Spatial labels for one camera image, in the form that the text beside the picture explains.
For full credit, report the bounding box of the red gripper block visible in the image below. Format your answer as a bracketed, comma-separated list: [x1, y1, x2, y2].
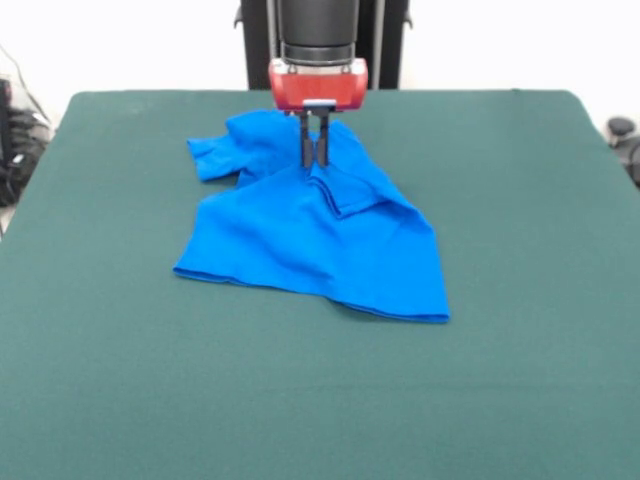
[267, 58, 371, 168]

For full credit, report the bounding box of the blue shirt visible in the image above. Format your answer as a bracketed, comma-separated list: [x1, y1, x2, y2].
[172, 109, 451, 326]

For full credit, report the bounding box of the dark green table cloth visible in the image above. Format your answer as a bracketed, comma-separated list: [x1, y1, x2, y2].
[0, 88, 640, 480]

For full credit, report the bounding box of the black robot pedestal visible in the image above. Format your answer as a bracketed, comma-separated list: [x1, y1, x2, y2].
[233, 0, 415, 92]

